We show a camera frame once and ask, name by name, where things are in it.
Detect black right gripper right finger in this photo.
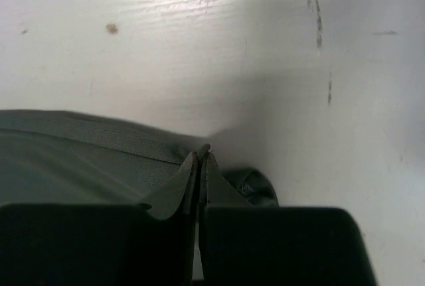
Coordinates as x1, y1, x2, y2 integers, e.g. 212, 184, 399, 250
199, 154, 377, 285

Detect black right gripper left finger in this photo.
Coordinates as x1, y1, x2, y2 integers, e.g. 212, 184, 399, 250
1, 153, 199, 285

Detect dark grey t shirt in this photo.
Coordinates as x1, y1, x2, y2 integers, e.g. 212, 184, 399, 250
0, 109, 279, 222

